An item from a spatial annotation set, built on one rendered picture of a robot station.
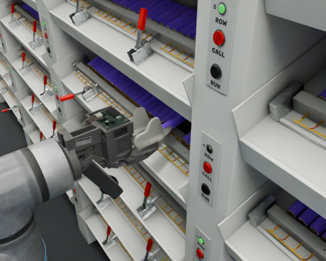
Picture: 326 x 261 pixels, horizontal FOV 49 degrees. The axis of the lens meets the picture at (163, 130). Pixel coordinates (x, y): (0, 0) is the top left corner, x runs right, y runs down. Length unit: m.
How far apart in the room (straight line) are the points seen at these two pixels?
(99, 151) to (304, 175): 0.33
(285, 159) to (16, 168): 0.36
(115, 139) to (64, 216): 1.12
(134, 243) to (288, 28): 0.79
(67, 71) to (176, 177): 0.54
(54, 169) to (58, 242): 1.04
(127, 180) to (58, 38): 0.43
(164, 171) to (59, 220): 1.02
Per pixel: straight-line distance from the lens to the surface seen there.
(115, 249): 1.33
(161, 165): 0.72
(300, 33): 0.48
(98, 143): 0.61
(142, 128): 0.69
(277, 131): 0.47
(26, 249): 0.62
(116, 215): 1.16
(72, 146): 0.58
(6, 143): 2.22
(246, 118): 0.46
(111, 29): 0.80
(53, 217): 1.69
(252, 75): 0.44
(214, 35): 0.45
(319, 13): 0.37
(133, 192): 0.94
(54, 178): 0.56
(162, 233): 0.85
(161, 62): 0.64
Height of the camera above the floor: 1.19
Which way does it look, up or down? 34 degrees down
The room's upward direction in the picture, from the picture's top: straight up
